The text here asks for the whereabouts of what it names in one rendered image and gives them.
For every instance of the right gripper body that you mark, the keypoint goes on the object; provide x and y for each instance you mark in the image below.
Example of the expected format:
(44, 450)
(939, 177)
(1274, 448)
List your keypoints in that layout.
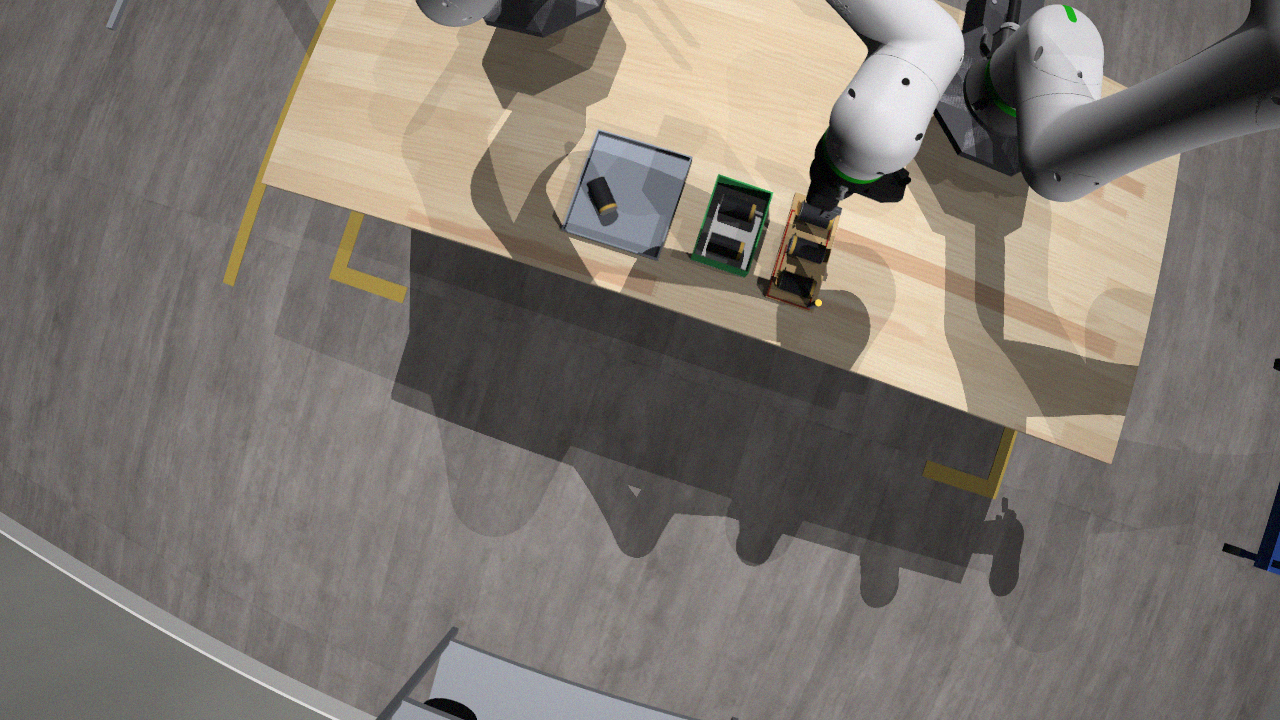
(888, 189)

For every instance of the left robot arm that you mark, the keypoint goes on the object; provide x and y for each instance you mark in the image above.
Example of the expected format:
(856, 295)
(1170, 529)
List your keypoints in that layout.
(1071, 142)

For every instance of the tan battery holder board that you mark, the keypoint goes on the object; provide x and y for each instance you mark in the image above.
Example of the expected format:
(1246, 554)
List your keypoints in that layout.
(799, 265)

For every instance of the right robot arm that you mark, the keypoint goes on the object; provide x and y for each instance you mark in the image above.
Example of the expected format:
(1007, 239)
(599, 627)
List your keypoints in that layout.
(915, 48)

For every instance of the black battery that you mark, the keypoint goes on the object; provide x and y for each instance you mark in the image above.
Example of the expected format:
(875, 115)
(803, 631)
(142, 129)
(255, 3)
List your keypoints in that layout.
(725, 246)
(737, 208)
(797, 284)
(602, 195)
(807, 249)
(810, 215)

